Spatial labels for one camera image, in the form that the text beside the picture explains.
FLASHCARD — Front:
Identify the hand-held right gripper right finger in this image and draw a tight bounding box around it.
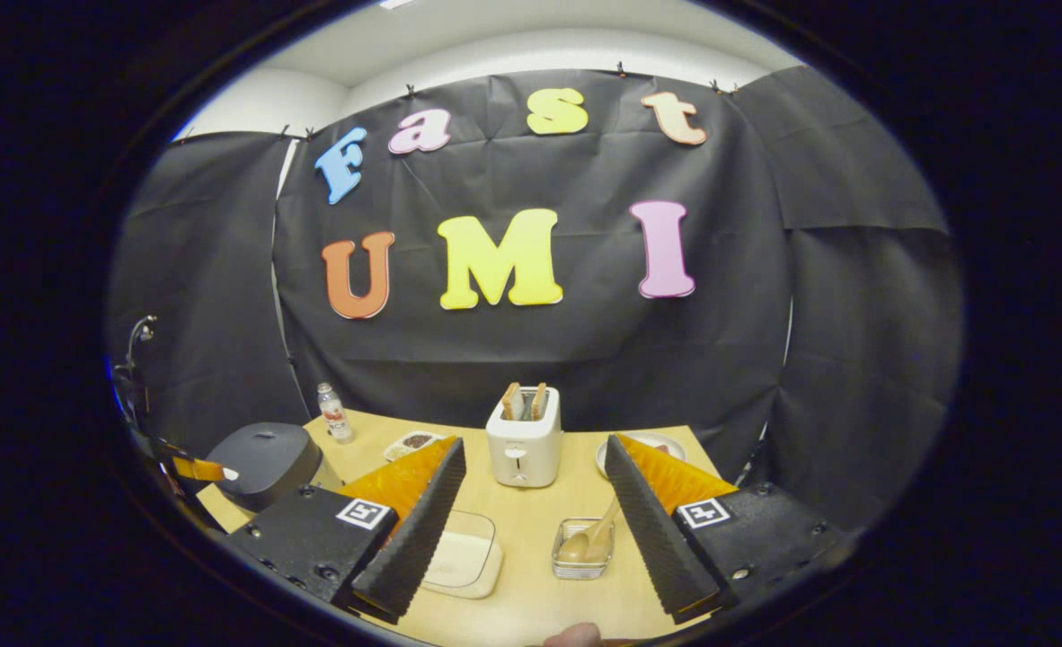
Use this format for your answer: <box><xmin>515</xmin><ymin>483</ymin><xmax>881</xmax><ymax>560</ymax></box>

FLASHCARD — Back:
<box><xmin>605</xmin><ymin>435</ymin><xmax>846</xmax><ymax>625</ymax></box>

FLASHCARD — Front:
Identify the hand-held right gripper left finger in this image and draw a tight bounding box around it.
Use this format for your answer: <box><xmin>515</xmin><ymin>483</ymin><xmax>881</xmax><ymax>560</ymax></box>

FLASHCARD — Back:
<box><xmin>226</xmin><ymin>438</ymin><xmax>467</xmax><ymax>623</ymax></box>

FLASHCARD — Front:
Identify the clear container of rice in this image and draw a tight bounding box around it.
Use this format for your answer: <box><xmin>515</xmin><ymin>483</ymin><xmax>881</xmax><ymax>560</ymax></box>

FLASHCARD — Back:
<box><xmin>421</xmin><ymin>510</ymin><xmax>505</xmax><ymax>599</ymax></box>

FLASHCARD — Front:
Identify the dark grey rice cooker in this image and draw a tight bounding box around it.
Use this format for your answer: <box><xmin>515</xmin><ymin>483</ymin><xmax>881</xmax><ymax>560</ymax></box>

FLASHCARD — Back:
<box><xmin>206</xmin><ymin>422</ymin><xmax>325</xmax><ymax>513</ymax></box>

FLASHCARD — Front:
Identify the wooden spoon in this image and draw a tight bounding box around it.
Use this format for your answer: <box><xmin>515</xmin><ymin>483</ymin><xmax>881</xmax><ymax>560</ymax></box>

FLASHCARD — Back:
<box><xmin>556</xmin><ymin>494</ymin><xmax>624</xmax><ymax>565</ymax></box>

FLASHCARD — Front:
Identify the clear glass chopstick holder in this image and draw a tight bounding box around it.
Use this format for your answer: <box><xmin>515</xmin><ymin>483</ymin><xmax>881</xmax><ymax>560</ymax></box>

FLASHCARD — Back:
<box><xmin>552</xmin><ymin>518</ymin><xmax>617</xmax><ymax>581</ymax></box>

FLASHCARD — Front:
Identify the white divided dish of beans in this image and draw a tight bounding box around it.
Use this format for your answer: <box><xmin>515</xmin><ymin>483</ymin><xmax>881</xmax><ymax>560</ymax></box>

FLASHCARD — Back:
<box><xmin>383</xmin><ymin>431</ymin><xmax>445</xmax><ymax>463</ymax></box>

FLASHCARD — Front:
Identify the white plate with red food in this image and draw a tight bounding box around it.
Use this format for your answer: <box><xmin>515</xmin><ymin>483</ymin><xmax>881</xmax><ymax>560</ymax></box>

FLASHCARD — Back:
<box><xmin>596</xmin><ymin>432</ymin><xmax>686</xmax><ymax>477</ymax></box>

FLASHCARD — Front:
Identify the white toaster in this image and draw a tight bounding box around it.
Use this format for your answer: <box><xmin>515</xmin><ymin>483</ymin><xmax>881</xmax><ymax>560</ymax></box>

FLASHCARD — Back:
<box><xmin>486</xmin><ymin>386</ymin><xmax>564</xmax><ymax>489</ymax></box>

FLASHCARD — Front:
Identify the small clear drink bottle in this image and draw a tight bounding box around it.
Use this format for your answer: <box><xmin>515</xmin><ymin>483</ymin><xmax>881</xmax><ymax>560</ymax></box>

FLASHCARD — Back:
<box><xmin>317</xmin><ymin>383</ymin><xmax>355</xmax><ymax>445</ymax></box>

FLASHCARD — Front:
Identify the black backdrop cloth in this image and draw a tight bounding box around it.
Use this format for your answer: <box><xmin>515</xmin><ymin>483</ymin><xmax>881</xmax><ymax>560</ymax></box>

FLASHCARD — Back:
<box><xmin>107</xmin><ymin>65</ymin><xmax>965</xmax><ymax>531</ymax></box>

